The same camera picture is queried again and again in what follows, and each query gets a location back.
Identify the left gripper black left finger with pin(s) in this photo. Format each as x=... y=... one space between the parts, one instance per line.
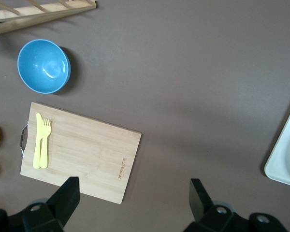
x=62 y=203

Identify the yellow plastic fork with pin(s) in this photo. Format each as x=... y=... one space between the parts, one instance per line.
x=44 y=154

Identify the blue bowl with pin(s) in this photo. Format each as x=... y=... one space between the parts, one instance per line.
x=41 y=65

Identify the wooden dish rack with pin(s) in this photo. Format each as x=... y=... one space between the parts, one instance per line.
x=38 y=14

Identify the cream tray with bear print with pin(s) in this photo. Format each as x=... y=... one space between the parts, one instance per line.
x=287 y=164

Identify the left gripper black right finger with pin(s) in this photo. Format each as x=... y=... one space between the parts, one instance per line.
x=203 y=210

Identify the wooden cutting board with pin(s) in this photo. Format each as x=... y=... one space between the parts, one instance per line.
x=87 y=149

